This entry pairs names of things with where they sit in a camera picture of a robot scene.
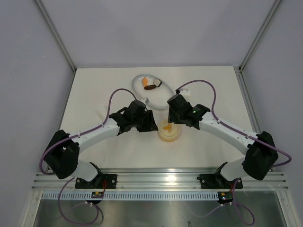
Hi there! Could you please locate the left aluminium frame post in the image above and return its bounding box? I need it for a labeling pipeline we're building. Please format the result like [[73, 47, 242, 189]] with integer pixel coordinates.
[[33, 0, 77, 74]]

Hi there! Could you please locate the orange food piece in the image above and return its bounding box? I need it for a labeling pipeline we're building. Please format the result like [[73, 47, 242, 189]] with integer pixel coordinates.
[[142, 77, 148, 87]]

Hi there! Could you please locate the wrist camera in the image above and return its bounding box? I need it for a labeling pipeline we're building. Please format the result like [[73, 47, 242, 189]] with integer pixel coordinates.
[[167, 88, 192, 113], [125, 99, 147, 117]]

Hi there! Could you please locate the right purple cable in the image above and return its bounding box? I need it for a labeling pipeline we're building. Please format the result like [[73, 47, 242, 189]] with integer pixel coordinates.
[[176, 79, 292, 224]]

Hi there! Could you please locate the dark brown food piece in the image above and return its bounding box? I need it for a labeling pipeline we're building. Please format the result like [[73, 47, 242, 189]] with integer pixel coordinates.
[[144, 85, 156, 90]]

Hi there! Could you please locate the aluminium frame post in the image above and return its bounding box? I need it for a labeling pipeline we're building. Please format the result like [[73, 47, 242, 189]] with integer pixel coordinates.
[[33, 0, 77, 74], [238, 0, 283, 73]]

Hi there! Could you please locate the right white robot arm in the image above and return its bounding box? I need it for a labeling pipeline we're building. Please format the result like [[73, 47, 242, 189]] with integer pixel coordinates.
[[168, 103, 278, 188]]

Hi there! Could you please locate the white oval plate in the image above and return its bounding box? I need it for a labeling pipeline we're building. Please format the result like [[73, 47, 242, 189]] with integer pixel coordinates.
[[131, 74, 174, 110]]

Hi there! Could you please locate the white black sushi piece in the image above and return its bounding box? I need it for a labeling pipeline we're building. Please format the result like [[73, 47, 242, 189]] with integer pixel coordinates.
[[153, 79, 162, 87]]

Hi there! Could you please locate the round cream lunch box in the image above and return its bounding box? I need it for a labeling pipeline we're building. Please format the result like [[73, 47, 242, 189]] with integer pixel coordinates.
[[158, 119, 180, 142]]

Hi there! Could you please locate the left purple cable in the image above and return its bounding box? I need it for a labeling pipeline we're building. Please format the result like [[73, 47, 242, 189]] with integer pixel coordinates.
[[39, 88, 140, 224]]

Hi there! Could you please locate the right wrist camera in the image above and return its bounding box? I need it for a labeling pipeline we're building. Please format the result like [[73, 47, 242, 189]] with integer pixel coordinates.
[[167, 88, 192, 113]]

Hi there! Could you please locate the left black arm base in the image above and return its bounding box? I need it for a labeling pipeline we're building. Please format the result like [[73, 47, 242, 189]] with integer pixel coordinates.
[[75, 174, 118, 189]]

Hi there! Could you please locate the white slotted cable duct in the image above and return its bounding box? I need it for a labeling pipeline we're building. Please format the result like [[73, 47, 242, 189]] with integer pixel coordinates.
[[42, 191, 219, 201]]

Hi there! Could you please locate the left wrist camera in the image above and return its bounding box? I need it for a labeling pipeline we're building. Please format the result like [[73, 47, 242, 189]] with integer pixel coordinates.
[[125, 99, 147, 117]]

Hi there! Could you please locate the purple cable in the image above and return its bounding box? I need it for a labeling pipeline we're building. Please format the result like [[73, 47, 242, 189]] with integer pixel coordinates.
[[39, 88, 140, 224], [176, 79, 292, 224]]

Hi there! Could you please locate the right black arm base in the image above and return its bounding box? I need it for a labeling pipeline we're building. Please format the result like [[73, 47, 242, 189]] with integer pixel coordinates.
[[196, 174, 243, 189]]

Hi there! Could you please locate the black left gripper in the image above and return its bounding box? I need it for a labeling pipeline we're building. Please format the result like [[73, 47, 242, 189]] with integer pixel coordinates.
[[132, 110, 158, 132]]

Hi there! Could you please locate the right aluminium frame post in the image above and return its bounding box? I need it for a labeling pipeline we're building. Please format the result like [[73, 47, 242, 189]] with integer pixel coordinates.
[[238, 0, 283, 73]]

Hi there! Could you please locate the aluminium front rail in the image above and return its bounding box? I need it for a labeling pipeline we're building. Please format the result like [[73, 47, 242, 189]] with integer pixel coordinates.
[[32, 167, 288, 192]]

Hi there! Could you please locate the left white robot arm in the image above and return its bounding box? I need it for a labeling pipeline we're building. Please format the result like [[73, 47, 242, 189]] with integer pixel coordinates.
[[43, 109, 158, 188]]

